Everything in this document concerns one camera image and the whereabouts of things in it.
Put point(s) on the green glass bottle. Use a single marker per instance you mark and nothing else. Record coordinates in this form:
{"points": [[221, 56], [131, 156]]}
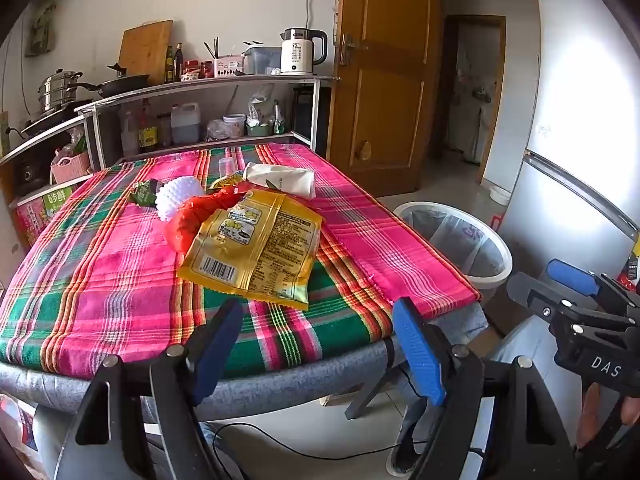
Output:
{"points": [[169, 67]]}

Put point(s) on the white electric kettle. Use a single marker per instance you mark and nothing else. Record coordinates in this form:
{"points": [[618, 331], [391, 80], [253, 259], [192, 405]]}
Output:
{"points": [[295, 55]]}

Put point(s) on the yellow label oil bottle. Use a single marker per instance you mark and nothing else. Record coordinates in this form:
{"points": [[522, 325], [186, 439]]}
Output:
{"points": [[147, 135]]}

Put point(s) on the clear plastic storage container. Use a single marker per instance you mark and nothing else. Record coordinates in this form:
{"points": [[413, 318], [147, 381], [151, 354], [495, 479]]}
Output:
{"points": [[262, 60]]}

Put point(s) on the white green food bag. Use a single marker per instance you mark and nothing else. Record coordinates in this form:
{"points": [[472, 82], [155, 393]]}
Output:
{"points": [[261, 107]]}

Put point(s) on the clear plastic cup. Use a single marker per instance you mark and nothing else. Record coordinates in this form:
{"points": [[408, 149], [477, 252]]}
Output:
{"points": [[226, 166]]}

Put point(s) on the black cooker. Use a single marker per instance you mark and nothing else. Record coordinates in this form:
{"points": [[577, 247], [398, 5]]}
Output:
{"points": [[27, 177]]}

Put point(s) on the white trash bin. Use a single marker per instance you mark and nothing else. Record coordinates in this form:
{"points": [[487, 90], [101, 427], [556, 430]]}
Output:
{"points": [[501, 260]]}

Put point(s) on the black chopsticks pair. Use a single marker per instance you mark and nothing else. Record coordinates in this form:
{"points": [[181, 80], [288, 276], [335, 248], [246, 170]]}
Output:
{"points": [[216, 47]]}

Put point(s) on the black stove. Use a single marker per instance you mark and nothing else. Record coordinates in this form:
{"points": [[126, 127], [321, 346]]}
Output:
{"points": [[50, 119]]}

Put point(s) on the white jerrycan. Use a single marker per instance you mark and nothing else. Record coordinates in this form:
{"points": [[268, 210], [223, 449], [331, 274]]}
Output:
{"points": [[185, 127]]}

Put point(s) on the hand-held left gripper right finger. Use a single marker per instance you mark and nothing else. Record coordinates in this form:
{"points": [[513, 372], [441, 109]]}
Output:
{"points": [[420, 355]]}

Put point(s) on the silver refrigerator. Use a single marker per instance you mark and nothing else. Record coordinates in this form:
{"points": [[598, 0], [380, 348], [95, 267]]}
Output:
{"points": [[575, 110]]}

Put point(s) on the slim green packet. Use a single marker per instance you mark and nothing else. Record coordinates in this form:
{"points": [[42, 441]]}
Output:
{"points": [[278, 120]]}

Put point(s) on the dark glass jar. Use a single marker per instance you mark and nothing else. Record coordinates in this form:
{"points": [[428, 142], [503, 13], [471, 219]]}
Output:
{"points": [[165, 132]]}

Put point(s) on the metal shelf rack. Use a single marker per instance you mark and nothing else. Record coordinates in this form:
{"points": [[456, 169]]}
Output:
{"points": [[200, 84]]}

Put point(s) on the white plastic tub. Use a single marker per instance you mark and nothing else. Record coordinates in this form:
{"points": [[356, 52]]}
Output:
{"points": [[234, 126]]}

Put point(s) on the wall poster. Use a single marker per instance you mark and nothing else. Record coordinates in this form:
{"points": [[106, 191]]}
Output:
{"points": [[41, 30]]}

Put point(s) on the small gourd ornament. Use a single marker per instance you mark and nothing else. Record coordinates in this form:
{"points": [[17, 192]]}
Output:
{"points": [[365, 150]]}

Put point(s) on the green red cardboard box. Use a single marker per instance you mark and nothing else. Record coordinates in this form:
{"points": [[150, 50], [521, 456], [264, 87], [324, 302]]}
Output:
{"points": [[45, 210]]}

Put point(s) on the pink woven basket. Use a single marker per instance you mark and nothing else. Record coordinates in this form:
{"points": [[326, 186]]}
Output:
{"points": [[70, 167]]}

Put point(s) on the clear plastic bottle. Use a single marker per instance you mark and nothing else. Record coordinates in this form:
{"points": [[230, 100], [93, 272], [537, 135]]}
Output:
{"points": [[129, 137]]}

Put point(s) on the wooden door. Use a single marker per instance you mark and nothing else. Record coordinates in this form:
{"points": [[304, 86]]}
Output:
{"points": [[390, 85]]}

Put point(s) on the plastic bag of vegetables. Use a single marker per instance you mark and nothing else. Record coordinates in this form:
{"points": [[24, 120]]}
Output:
{"points": [[74, 144]]}

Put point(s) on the clear bin liner bag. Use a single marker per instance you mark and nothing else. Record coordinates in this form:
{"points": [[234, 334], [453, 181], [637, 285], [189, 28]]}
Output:
{"points": [[450, 240]]}

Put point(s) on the white foam fruit net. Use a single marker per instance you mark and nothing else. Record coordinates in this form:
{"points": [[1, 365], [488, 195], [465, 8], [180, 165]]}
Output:
{"points": [[177, 195]]}

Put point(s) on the grey table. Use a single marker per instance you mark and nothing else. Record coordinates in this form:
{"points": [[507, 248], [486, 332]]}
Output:
{"points": [[280, 390]]}

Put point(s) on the green bowl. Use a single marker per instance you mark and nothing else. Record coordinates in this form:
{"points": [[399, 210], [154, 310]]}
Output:
{"points": [[259, 130]]}

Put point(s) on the red lidded jar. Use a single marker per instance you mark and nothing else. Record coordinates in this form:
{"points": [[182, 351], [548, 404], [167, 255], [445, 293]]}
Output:
{"points": [[207, 69], [191, 70]]}

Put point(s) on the white tissue pack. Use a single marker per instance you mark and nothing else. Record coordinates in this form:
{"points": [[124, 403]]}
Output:
{"points": [[285, 177]]}

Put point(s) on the wooden door frame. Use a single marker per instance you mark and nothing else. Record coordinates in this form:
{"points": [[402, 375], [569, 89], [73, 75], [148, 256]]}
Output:
{"points": [[495, 110]]}

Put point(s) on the pink utensil holder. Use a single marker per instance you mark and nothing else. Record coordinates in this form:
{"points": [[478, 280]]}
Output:
{"points": [[227, 66]]}

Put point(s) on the gold snack wrapper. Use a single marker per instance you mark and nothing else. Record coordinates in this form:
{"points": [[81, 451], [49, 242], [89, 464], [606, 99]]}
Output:
{"points": [[227, 181]]}

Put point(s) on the wooden cutting board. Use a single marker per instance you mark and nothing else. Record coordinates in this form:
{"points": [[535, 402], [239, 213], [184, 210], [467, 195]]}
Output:
{"points": [[145, 50]]}

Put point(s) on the person's right hand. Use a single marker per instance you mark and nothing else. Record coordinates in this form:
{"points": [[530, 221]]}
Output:
{"points": [[592, 412]]}

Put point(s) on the red plastic bag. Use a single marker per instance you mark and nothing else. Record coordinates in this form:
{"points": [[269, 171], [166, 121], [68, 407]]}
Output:
{"points": [[187, 222]]}

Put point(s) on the dark sauce bottle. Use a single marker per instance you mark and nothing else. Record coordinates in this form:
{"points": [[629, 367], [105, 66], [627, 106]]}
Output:
{"points": [[178, 65]]}

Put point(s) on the yellow snack bag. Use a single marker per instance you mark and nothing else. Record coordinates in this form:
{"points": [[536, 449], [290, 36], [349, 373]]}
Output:
{"points": [[260, 250]]}

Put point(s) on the black frying pan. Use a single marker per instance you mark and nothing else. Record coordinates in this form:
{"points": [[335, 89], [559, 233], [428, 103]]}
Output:
{"points": [[122, 85]]}

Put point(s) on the white floor bowl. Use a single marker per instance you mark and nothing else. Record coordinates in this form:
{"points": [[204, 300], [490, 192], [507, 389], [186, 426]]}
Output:
{"points": [[500, 196]]}

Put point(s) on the crumpled plastic bag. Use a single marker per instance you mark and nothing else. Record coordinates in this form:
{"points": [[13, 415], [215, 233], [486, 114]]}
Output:
{"points": [[217, 131]]}

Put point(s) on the green snack packet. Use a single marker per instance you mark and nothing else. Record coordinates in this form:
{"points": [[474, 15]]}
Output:
{"points": [[145, 194]]}

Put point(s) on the steel steamer pot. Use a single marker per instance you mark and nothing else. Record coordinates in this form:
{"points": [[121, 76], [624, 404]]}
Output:
{"points": [[57, 92]]}

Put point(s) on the black appliance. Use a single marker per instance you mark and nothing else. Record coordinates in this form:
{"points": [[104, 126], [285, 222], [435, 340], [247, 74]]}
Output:
{"points": [[310, 115]]}

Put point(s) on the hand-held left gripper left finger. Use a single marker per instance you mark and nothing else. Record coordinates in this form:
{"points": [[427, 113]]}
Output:
{"points": [[215, 355]]}

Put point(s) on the wall power strip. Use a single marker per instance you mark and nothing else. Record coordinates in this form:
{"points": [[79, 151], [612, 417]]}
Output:
{"points": [[4, 132]]}

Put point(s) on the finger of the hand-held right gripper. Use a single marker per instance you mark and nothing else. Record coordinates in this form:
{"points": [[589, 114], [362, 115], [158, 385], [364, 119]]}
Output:
{"points": [[572, 276], [530, 295]]}

